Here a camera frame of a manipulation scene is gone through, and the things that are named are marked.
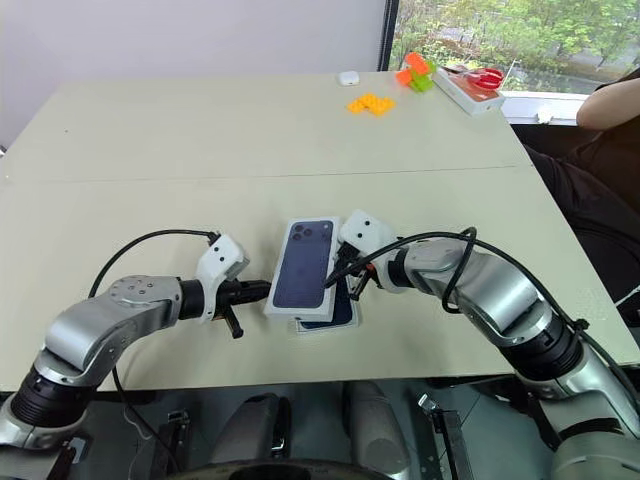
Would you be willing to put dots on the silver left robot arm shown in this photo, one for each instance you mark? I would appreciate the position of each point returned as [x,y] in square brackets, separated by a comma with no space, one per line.
[100,320]

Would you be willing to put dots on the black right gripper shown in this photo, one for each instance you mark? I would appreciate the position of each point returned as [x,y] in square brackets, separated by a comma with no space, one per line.
[361,270]

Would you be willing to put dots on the orange building block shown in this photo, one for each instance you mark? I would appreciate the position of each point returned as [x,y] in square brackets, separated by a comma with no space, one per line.
[405,77]
[415,61]

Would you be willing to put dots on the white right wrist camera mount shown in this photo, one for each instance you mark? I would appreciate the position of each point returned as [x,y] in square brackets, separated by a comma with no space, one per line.
[365,232]

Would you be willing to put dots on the yellow building block plate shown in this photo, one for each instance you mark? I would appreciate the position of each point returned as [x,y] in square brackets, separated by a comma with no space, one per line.
[372,104]

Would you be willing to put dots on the white box with orange print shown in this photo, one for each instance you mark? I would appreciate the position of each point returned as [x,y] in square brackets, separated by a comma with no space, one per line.
[467,97]

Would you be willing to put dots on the white earbuds case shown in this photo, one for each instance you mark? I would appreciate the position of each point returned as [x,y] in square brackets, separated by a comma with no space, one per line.
[348,78]

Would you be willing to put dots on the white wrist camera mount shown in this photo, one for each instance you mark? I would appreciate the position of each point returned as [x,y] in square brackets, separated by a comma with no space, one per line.
[365,232]
[220,260]

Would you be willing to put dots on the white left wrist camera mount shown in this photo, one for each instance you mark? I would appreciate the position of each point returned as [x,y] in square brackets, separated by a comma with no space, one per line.
[220,260]

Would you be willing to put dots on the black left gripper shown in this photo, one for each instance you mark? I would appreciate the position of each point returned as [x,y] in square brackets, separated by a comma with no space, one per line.
[227,297]

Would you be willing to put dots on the metal bracket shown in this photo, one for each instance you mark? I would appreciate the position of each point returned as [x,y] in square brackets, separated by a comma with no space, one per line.
[445,435]

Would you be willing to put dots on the grey rounded shape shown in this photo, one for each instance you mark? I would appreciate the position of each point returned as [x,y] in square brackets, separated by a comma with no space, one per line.
[375,430]

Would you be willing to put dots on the person's dark clothed body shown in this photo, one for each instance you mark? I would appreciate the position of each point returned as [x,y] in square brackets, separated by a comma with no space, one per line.
[590,190]

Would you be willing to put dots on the white window sill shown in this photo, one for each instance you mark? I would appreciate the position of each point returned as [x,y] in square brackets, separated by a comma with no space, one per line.
[540,105]

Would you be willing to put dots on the dark blue smartphone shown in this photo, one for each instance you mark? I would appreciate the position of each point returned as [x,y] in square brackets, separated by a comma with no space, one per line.
[345,312]

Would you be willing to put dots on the green building block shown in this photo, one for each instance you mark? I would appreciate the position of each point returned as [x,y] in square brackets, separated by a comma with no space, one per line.
[424,80]

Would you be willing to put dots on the dark window frame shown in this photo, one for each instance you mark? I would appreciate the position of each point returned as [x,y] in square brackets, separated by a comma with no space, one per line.
[387,35]

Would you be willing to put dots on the white phone box lid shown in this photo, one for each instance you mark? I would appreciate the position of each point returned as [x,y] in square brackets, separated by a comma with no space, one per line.
[302,265]

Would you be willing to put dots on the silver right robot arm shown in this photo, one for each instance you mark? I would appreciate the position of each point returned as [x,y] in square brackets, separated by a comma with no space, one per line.
[500,290]

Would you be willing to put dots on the person's bare forearm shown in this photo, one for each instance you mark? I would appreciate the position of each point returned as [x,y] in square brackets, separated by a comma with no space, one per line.
[607,105]

